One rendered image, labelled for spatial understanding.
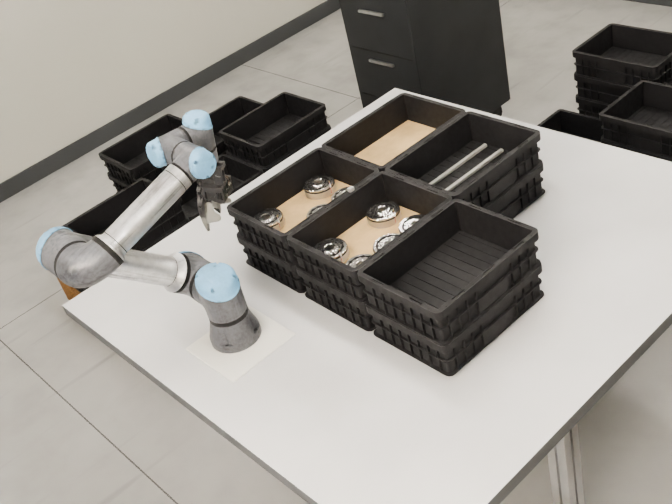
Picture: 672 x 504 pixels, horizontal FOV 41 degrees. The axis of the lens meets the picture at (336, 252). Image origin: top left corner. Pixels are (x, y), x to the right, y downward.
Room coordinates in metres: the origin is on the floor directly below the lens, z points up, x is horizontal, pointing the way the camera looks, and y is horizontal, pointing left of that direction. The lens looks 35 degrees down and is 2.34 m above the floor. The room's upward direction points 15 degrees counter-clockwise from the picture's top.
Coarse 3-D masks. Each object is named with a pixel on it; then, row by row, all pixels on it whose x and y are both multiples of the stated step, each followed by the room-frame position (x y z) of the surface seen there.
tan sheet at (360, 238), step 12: (408, 216) 2.22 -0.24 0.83; (360, 228) 2.22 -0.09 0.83; (372, 228) 2.21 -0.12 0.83; (384, 228) 2.19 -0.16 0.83; (396, 228) 2.17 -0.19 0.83; (348, 240) 2.18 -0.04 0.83; (360, 240) 2.16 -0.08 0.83; (372, 240) 2.15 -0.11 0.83; (360, 252) 2.10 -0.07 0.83; (372, 252) 2.09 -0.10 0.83
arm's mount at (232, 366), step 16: (272, 320) 2.07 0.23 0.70; (208, 336) 2.07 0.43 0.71; (272, 336) 2.00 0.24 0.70; (288, 336) 1.98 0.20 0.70; (192, 352) 2.02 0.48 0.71; (208, 352) 2.00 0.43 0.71; (240, 352) 1.96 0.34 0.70; (256, 352) 1.95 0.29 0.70; (272, 352) 1.93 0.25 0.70; (224, 368) 1.91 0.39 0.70; (240, 368) 1.90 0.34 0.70
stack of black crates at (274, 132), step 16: (288, 96) 3.77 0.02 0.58; (256, 112) 3.70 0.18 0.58; (272, 112) 3.75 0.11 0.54; (288, 112) 3.80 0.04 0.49; (304, 112) 3.70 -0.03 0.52; (320, 112) 3.55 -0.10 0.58; (224, 128) 3.61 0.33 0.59; (240, 128) 3.65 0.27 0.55; (256, 128) 3.69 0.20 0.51; (272, 128) 3.69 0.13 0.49; (288, 128) 3.44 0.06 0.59; (304, 128) 3.50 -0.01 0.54; (320, 128) 3.55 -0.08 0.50; (240, 144) 3.46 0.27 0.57; (256, 144) 3.38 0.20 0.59; (272, 144) 3.39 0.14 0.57; (288, 144) 3.44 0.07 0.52; (304, 144) 3.48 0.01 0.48; (256, 160) 3.41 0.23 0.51; (272, 160) 3.39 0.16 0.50
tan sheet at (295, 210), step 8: (336, 184) 2.50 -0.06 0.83; (344, 184) 2.49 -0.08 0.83; (304, 192) 2.51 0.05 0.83; (288, 200) 2.49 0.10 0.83; (296, 200) 2.47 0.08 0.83; (304, 200) 2.46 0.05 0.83; (312, 200) 2.45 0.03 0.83; (320, 200) 2.44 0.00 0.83; (328, 200) 2.42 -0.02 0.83; (280, 208) 2.45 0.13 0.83; (288, 208) 2.44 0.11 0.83; (296, 208) 2.43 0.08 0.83; (304, 208) 2.41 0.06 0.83; (288, 216) 2.39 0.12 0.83; (296, 216) 2.38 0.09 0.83; (304, 216) 2.37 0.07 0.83; (288, 224) 2.35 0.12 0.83; (296, 224) 2.34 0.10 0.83
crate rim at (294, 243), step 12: (372, 180) 2.31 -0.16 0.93; (408, 180) 2.25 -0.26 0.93; (432, 192) 2.16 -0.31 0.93; (336, 204) 2.23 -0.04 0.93; (444, 204) 2.08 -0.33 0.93; (300, 228) 2.16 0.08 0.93; (408, 228) 2.01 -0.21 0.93; (288, 240) 2.12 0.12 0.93; (396, 240) 1.97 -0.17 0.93; (312, 252) 2.03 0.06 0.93; (336, 264) 1.94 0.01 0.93; (360, 264) 1.91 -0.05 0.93
